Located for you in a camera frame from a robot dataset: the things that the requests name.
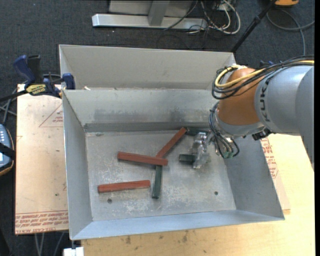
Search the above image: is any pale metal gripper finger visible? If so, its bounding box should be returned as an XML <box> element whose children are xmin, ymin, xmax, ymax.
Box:
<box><xmin>191</xmin><ymin>152</ymin><xmax>204</xmax><ymax>170</ymax></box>
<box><xmin>201</xmin><ymin>151</ymin><xmax>212</xmax><ymax>166</ymax></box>

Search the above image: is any dark green flat block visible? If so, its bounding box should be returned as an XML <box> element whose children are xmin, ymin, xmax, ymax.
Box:
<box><xmin>186</xmin><ymin>126</ymin><xmax>209</xmax><ymax>137</ymax></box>
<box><xmin>178</xmin><ymin>153</ymin><xmax>197</xmax><ymax>165</ymax></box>
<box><xmin>151</xmin><ymin>164</ymin><xmax>164</xmax><ymax>200</ymax></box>

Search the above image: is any red-brown flat block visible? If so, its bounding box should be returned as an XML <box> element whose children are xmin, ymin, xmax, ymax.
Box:
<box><xmin>155</xmin><ymin>126</ymin><xmax>188</xmax><ymax>159</ymax></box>
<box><xmin>97</xmin><ymin>179</ymin><xmax>152</xmax><ymax>194</ymax></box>
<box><xmin>116</xmin><ymin>151</ymin><xmax>169</xmax><ymax>167</ymax></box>

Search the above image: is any grey metal bin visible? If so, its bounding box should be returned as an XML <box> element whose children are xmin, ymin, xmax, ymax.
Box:
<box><xmin>58</xmin><ymin>44</ymin><xmax>286</xmax><ymax>241</ymax></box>

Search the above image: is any brown cardboard board, red print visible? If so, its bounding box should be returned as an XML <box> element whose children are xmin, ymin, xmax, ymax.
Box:
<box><xmin>14</xmin><ymin>83</ymin><xmax>292</xmax><ymax>236</ymax></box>

